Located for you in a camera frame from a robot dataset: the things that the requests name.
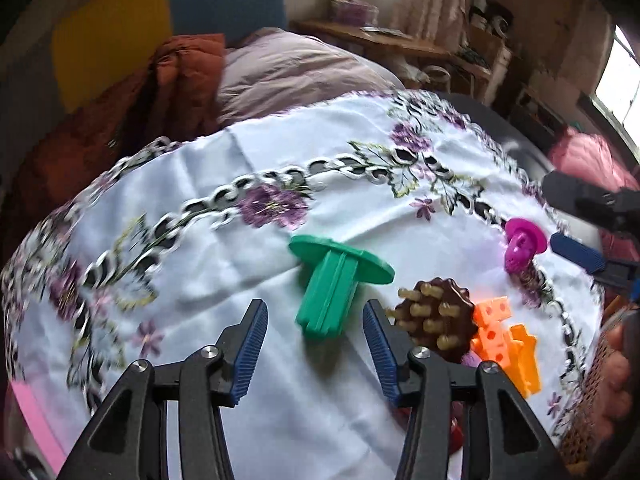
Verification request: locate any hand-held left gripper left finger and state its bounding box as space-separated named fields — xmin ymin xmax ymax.
xmin=57 ymin=299 xmax=268 ymax=480

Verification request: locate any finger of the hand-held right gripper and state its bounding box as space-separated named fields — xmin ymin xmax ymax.
xmin=550 ymin=232 xmax=640 ymax=303
xmin=542 ymin=170 xmax=640 ymax=233

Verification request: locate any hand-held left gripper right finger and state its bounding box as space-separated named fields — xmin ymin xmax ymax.
xmin=362 ymin=299 xmax=573 ymax=480

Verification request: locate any magenta round plastic piece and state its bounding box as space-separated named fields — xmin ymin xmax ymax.
xmin=504 ymin=217 xmax=548 ymax=273

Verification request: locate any brown gear-shaped peg piece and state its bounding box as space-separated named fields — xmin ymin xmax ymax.
xmin=387 ymin=277 xmax=478 ymax=363

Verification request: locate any green T-shaped plastic piece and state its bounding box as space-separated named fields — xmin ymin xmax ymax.
xmin=288 ymin=235 xmax=396 ymax=339

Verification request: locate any red puzzle piece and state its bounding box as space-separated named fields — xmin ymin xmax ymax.
xmin=447 ymin=400 xmax=466 ymax=456

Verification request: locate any person's right hand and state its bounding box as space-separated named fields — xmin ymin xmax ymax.
xmin=597 ymin=322 xmax=633 ymax=441

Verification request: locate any white floral embroidered tablecloth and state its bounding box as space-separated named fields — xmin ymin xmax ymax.
xmin=0 ymin=89 xmax=608 ymax=480

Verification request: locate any orange holed cheese block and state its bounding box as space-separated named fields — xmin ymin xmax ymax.
xmin=470 ymin=296 xmax=516 ymax=361

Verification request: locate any bright glass window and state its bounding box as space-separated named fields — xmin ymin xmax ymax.
xmin=592 ymin=25 xmax=640 ymax=151

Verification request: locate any orange plastic piece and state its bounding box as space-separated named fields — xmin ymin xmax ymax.
xmin=500 ymin=324 xmax=543 ymax=398

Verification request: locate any wicker chair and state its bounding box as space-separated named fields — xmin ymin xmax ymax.
xmin=555 ymin=310 xmax=621 ymax=466

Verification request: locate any cluttered wooden shelf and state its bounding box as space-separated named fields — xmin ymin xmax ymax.
xmin=462 ymin=0 xmax=516 ymax=106

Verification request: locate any pink table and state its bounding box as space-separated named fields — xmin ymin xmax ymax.
xmin=7 ymin=380 xmax=68 ymax=476

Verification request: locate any wooden desk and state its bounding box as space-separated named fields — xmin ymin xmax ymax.
xmin=290 ymin=20 xmax=493 ymax=91

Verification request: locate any rust brown blanket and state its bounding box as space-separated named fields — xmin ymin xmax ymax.
xmin=10 ymin=34 xmax=227 ymax=211

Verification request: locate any beige pillow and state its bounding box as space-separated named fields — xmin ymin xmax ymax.
xmin=216 ymin=27 xmax=406 ymax=128

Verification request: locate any purple box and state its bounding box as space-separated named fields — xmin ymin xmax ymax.
xmin=327 ymin=0 xmax=378 ymax=26

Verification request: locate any yellow and blue headboard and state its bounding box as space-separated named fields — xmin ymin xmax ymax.
xmin=50 ymin=0 xmax=288 ymax=113

